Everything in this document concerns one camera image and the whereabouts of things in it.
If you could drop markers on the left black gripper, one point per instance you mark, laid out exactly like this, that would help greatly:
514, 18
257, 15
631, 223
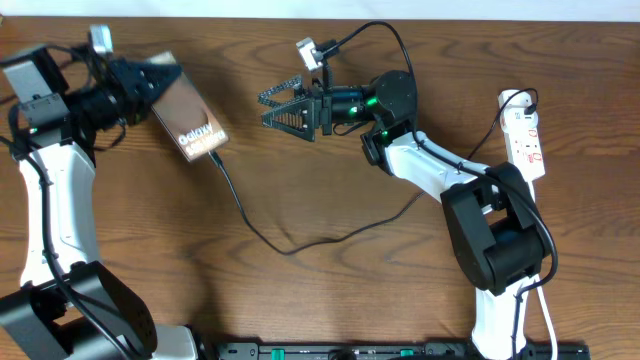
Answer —
131, 77

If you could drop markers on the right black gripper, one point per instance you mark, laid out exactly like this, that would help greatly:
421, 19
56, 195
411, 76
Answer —
317, 112

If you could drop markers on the Galaxy S25 Ultra smartphone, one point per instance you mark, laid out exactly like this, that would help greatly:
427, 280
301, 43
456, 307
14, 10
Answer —
191, 123

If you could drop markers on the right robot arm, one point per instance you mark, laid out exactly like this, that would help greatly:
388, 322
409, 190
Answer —
497, 234

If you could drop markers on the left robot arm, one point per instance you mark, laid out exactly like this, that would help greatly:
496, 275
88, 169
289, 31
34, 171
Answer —
69, 305

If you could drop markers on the white power strip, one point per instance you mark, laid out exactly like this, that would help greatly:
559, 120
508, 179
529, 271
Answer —
519, 123

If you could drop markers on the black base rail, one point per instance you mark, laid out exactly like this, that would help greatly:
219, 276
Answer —
430, 350

